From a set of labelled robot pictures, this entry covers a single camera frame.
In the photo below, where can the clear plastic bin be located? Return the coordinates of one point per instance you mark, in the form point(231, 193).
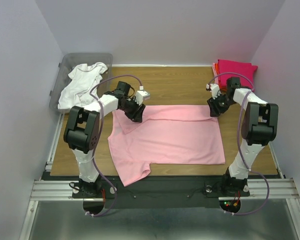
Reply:
point(68, 63)

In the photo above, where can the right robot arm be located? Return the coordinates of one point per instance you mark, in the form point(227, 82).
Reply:
point(257, 127)

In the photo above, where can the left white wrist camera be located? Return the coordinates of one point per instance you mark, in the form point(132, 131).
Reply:
point(141, 95)

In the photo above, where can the light pink t-shirt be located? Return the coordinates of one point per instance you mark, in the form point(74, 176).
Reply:
point(168, 134)

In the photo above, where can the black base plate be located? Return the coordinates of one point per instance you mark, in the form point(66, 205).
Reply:
point(158, 192)

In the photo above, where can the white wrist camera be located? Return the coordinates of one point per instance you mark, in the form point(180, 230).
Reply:
point(214, 89)
point(141, 95)

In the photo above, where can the orange folded t-shirt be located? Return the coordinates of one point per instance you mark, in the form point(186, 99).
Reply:
point(217, 80)

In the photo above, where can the white t-shirt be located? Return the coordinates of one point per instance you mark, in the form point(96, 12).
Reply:
point(83, 78)

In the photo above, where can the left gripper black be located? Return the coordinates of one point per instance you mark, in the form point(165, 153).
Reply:
point(136, 116)

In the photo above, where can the aluminium frame rail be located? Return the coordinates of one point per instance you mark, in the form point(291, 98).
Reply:
point(45, 190)

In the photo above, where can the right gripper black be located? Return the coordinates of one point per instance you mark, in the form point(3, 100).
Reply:
point(215, 111)

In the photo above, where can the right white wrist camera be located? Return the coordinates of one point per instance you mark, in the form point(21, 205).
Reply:
point(214, 89)

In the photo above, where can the magenta folded t-shirt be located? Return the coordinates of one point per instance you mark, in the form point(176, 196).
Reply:
point(243, 68)

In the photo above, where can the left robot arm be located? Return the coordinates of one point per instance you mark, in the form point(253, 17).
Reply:
point(84, 127)

